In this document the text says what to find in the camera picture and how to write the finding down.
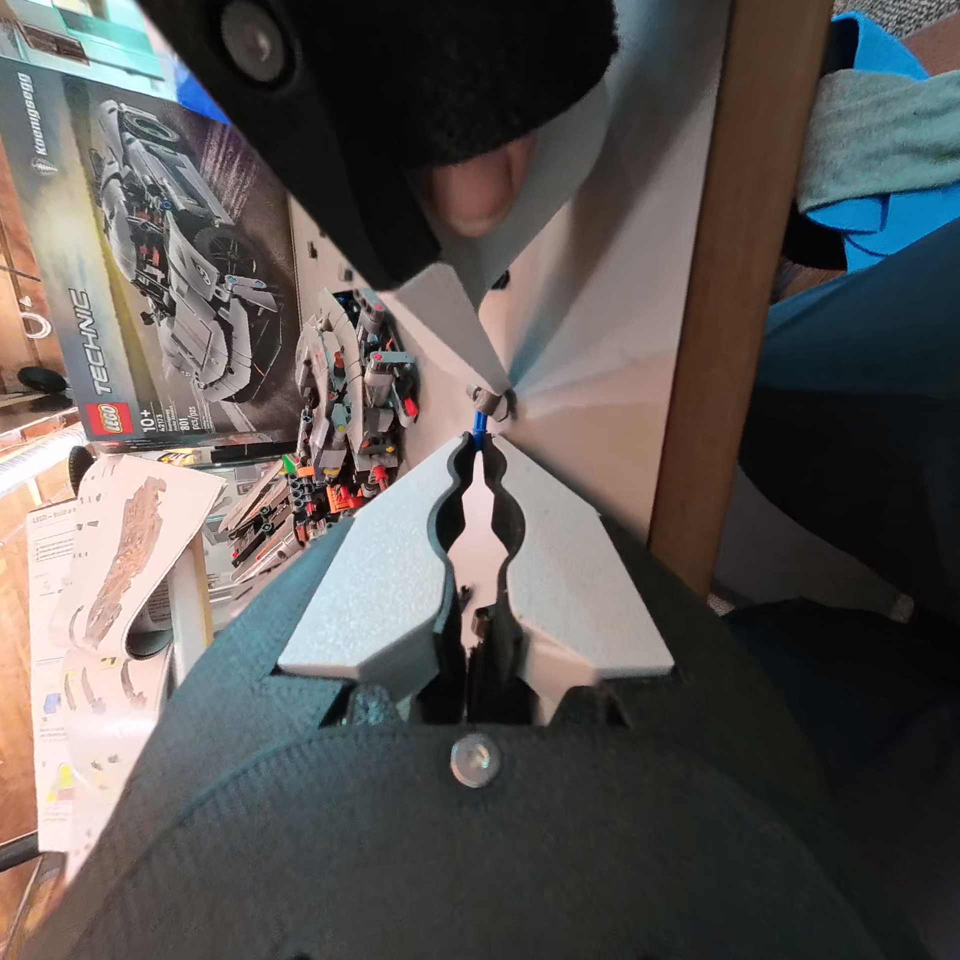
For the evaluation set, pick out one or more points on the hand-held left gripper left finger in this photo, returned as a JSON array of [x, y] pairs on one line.
[[375, 585]]

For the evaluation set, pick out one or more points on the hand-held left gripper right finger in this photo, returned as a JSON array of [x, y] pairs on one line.
[[585, 592]]

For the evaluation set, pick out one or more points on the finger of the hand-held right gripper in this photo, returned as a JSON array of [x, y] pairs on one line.
[[457, 322], [547, 180]]

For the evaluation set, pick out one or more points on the small grey lego connector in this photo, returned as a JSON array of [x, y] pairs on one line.
[[489, 401]]

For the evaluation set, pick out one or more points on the blue lego pin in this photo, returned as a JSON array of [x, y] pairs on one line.
[[479, 427]]

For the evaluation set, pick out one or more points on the grey lego car model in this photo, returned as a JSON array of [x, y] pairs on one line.
[[352, 405]]

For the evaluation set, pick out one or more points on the lego set cardboard box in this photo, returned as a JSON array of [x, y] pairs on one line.
[[150, 247]]

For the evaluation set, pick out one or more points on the lego instruction booklet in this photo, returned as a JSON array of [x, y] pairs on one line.
[[105, 615]]

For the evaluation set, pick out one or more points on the person's right hand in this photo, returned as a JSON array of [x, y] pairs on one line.
[[476, 191]]

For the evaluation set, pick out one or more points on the person's leg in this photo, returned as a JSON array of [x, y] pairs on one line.
[[862, 420]]

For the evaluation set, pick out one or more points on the blue cloth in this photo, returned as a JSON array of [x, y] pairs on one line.
[[870, 232]]

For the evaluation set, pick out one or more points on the grey-green cloth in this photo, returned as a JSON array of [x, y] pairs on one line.
[[885, 135]]

